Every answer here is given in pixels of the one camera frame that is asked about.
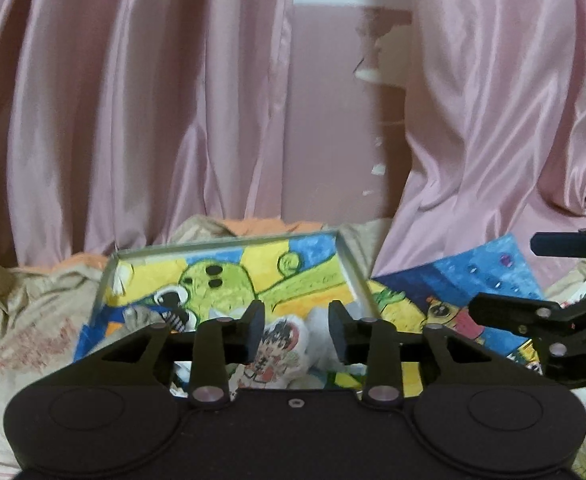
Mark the peach bed sheet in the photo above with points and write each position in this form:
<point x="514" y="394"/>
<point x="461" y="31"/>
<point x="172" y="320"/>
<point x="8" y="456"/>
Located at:
<point x="253" y="225"/>

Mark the white cartoon print sock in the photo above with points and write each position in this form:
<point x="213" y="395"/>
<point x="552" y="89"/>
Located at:
<point x="278" y="345"/>

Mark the blue fish drawing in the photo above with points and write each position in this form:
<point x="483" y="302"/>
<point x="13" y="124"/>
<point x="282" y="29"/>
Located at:
<point x="473" y="270"/>

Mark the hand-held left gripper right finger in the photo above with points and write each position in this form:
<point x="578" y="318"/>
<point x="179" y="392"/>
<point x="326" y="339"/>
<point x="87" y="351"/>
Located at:
<point x="338" y="332"/>

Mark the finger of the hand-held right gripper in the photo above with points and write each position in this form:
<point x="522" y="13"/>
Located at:
<point x="555" y="244"/>
<point x="508" y="312"/>

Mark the beige speckled quilt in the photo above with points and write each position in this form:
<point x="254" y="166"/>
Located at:
<point x="33" y="320"/>

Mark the box with frog drawing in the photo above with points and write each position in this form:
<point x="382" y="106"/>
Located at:
<point x="233" y="275"/>

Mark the pink satin curtain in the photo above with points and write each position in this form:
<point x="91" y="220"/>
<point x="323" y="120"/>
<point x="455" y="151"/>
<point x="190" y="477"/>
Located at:
<point x="498" y="110"/>
<point x="123" y="110"/>

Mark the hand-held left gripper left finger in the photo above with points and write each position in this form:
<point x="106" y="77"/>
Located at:
<point x="255" y="330"/>

